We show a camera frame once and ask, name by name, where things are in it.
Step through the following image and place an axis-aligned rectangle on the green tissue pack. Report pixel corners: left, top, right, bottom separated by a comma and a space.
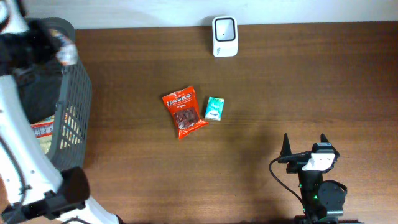
205, 97, 224, 121

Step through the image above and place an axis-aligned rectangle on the red snack bag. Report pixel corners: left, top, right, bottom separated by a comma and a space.
162, 86, 208, 139

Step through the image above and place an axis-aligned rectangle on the cream biscuit packet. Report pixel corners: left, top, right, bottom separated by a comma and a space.
30, 107, 78, 155

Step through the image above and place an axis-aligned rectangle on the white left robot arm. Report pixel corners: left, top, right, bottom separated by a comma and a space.
1, 1, 121, 223

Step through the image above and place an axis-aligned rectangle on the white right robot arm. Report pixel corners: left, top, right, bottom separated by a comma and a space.
277, 134, 348, 224

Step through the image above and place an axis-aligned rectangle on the white barcode scanner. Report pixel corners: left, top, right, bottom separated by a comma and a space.
212, 16, 239, 57

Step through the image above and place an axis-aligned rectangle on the grey plastic mesh basket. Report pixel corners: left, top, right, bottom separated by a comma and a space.
14, 17, 92, 170

